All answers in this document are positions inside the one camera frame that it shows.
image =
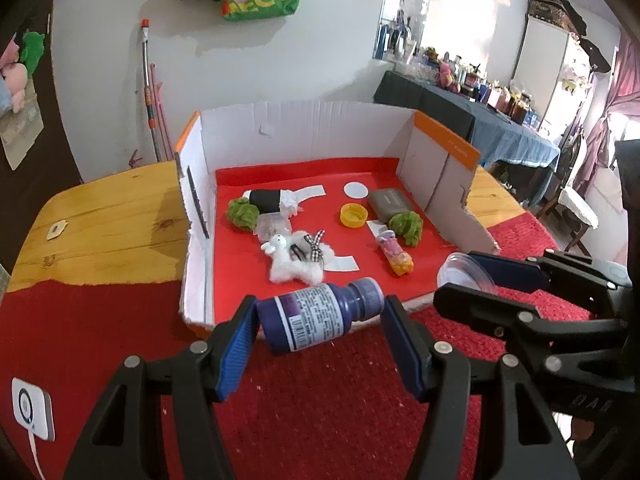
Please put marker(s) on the pink toy figure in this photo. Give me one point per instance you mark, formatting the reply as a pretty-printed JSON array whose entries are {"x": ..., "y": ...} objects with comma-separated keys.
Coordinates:
[{"x": 447, "y": 74}]

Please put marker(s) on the orange cardboard box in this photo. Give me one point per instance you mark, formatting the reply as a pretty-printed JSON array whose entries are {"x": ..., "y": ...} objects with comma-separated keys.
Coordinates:
[{"x": 320, "y": 130}]

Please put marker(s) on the pink thin stick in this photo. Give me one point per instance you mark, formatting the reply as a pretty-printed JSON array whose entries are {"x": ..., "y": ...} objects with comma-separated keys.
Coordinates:
[{"x": 162, "y": 115}]

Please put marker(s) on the pink plush toy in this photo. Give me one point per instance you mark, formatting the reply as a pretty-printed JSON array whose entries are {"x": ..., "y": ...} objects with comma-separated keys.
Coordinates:
[{"x": 11, "y": 50}]

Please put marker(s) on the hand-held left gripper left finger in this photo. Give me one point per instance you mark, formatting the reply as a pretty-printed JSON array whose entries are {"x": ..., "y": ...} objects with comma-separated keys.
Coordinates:
[{"x": 235, "y": 355}]

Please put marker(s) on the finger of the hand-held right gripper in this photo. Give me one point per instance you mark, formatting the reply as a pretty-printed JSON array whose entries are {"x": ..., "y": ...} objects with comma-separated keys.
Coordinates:
[
  {"x": 475, "y": 305},
  {"x": 510, "y": 272}
]

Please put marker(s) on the peach plush toy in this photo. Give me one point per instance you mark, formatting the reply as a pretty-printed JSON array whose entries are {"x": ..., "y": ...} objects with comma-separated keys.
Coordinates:
[{"x": 15, "y": 85}]

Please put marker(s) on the white rounded device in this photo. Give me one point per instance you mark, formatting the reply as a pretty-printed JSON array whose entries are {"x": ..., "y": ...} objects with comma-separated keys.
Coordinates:
[{"x": 32, "y": 410}]

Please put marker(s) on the wall mirror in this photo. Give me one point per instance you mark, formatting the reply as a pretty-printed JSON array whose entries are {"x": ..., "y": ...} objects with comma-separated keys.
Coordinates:
[{"x": 405, "y": 10}]

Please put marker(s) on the dark brown door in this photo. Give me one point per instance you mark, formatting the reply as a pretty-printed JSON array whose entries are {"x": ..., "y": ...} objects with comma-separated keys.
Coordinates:
[{"x": 30, "y": 200}]

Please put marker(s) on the yellow bottle cap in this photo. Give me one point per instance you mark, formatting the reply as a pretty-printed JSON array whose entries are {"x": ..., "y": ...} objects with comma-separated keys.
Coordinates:
[{"x": 353, "y": 216}]

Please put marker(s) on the beige hanging organizer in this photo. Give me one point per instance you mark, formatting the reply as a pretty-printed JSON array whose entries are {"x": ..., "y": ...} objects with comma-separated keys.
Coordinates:
[{"x": 22, "y": 135}]

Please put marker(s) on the chair with white cushion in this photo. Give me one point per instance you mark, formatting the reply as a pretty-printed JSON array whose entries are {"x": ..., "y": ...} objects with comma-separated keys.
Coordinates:
[{"x": 577, "y": 205}]

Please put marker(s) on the small clear lidded container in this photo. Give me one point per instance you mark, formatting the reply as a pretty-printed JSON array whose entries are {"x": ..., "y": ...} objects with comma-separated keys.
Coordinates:
[{"x": 270, "y": 225}]

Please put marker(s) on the white refrigerator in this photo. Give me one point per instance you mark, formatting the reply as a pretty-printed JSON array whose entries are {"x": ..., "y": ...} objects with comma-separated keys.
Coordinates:
[{"x": 545, "y": 65}]

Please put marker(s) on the small doll figurine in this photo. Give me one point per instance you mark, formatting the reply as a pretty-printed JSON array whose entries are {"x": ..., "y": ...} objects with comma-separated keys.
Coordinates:
[{"x": 395, "y": 255}]

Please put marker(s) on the red knit blanket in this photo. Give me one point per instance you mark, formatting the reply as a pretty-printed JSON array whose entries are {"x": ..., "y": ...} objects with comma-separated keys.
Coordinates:
[{"x": 100, "y": 320}]

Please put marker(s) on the dark cloth covered side table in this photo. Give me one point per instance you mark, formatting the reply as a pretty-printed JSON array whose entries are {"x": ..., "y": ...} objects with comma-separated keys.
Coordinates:
[{"x": 500, "y": 135}]

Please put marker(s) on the green plush toy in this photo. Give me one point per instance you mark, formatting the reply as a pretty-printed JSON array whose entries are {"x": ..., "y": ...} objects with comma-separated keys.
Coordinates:
[{"x": 32, "y": 52}]

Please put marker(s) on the black tube with white tissue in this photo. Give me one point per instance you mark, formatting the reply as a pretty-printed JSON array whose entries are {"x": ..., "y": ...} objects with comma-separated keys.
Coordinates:
[{"x": 265, "y": 200}]

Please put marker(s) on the white fluffy plush toy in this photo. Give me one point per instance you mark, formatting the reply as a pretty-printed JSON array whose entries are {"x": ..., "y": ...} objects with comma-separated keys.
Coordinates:
[{"x": 290, "y": 265}]

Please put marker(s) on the row of bottles and jars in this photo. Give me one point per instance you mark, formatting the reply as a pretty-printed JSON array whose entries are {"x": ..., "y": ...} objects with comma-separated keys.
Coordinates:
[{"x": 500, "y": 95}]

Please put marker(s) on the dark patterned case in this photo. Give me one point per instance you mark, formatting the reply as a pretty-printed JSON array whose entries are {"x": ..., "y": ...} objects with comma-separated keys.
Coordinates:
[{"x": 555, "y": 12}]

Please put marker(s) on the clear round lid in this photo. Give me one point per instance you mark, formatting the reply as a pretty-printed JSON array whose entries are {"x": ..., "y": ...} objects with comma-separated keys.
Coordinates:
[{"x": 457, "y": 272}]

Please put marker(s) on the black hanging cloth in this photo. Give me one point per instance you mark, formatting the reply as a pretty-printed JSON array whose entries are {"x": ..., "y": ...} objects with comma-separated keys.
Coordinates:
[{"x": 597, "y": 55}]

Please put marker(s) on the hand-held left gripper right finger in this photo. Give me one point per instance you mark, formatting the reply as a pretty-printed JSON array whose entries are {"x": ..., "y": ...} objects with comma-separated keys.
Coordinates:
[{"x": 407, "y": 355}]

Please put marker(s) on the pink curtain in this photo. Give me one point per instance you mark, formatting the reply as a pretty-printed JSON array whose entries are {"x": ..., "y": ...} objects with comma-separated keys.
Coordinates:
[{"x": 605, "y": 140}]

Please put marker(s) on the grey eyeshadow case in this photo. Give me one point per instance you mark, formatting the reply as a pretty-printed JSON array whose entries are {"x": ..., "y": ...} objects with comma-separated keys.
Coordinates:
[{"x": 390, "y": 202}]

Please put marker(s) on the blue bottle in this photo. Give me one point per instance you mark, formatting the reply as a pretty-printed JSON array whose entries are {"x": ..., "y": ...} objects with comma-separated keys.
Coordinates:
[{"x": 310, "y": 317}]

